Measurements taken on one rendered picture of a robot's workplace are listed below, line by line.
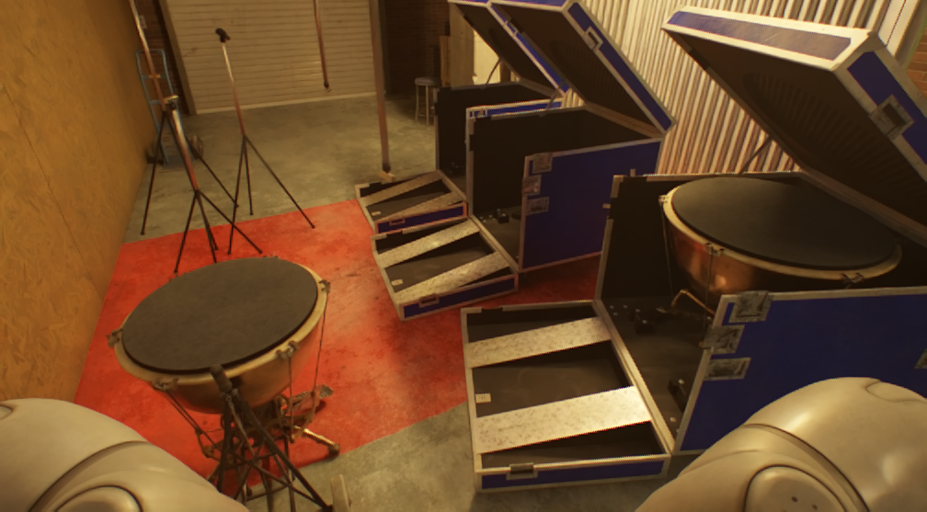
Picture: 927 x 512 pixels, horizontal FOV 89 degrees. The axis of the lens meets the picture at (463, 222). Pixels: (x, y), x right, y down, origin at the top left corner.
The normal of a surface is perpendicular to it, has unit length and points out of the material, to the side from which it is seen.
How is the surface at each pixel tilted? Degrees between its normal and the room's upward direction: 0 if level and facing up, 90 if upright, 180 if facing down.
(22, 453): 2
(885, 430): 10
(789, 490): 27
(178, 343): 0
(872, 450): 19
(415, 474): 0
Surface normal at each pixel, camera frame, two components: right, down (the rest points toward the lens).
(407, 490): 0.00, -0.88
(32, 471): 0.09, -0.77
